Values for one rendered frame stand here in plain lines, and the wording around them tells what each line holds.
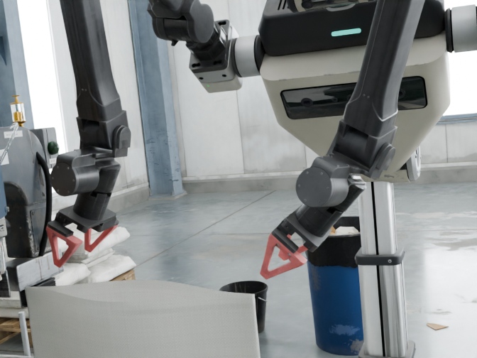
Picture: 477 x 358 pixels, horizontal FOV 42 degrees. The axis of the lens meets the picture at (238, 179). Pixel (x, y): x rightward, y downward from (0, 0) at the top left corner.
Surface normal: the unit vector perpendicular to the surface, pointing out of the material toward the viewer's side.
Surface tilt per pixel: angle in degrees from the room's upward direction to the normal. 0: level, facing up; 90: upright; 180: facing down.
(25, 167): 90
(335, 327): 93
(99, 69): 103
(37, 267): 90
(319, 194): 81
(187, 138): 90
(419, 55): 40
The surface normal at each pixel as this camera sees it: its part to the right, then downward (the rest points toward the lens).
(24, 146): 0.93, -0.05
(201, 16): 0.88, 0.18
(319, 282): -0.79, 0.18
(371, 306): -0.35, 0.15
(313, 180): -0.55, -0.01
